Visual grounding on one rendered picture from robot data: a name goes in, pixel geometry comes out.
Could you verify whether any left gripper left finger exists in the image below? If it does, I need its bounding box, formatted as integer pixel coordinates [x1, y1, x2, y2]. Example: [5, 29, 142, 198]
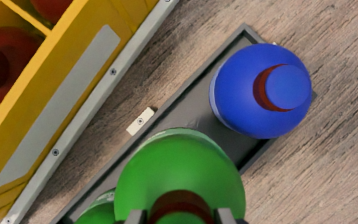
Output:
[113, 209, 148, 224]

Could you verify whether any grey rectangular tray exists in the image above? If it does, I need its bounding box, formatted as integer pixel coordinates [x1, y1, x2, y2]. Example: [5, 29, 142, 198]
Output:
[49, 22, 279, 224]

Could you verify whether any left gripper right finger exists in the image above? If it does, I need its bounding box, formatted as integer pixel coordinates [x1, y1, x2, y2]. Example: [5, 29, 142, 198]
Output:
[213, 208, 249, 224]

